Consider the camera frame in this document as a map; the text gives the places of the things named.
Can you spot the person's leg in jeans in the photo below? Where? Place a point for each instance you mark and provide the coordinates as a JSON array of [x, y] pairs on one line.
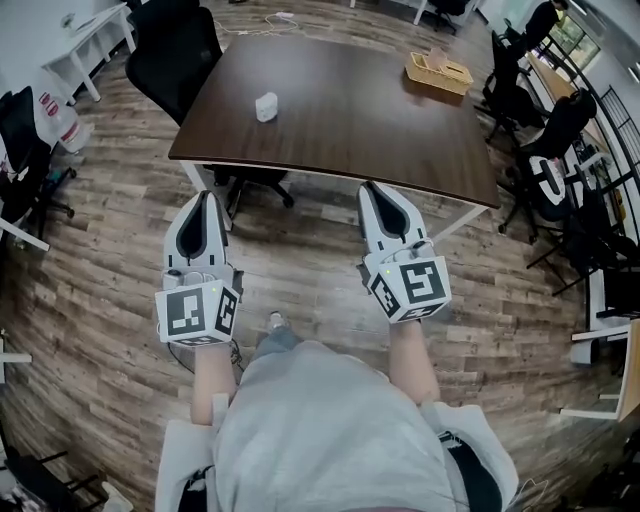
[[277, 342]]

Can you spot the black mesh office chair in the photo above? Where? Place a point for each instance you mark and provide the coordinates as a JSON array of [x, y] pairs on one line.
[[510, 85]]

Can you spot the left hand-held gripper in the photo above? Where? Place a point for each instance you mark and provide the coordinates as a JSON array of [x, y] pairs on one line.
[[187, 310]]

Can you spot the person's left forearm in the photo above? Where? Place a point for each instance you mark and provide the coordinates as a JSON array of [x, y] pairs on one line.
[[212, 380]]

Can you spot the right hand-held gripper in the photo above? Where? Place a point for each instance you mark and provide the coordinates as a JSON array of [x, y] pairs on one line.
[[417, 285]]

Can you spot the person's shoe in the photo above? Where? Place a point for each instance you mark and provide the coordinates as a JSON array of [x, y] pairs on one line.
[[278, 320]]

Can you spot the light wooden desk white frame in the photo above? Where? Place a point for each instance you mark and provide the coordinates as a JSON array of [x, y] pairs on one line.
[[627, 370]]

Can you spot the black chair with white garment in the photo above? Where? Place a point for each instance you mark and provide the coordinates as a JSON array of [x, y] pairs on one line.
[[555, 150]]

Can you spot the small white case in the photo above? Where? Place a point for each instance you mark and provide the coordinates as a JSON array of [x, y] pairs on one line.
[[266, 106]]

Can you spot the clear water jug red label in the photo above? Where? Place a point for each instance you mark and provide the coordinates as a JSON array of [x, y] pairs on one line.
[[67, 127]]

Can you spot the person's right forearm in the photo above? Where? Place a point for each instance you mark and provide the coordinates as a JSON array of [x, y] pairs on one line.
[[412, 360]]

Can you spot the woven wicker basket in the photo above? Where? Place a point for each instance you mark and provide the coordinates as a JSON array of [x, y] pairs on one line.
[[435, 77]]

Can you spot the person's grey shirt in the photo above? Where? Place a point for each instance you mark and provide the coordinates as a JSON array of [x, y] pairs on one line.
[[325, 430]]

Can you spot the black folding chair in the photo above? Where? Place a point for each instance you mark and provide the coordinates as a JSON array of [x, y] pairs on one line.
[[35, 475]]

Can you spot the large black office chair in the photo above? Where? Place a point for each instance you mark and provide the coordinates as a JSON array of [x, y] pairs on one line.
[[172, 55]]

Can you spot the black chair with dark jacket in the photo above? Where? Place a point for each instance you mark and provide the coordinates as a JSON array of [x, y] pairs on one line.
[[22, 150]]

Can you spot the black chair base with wheels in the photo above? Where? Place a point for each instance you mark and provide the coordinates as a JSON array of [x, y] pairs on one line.
[[260, 182]]

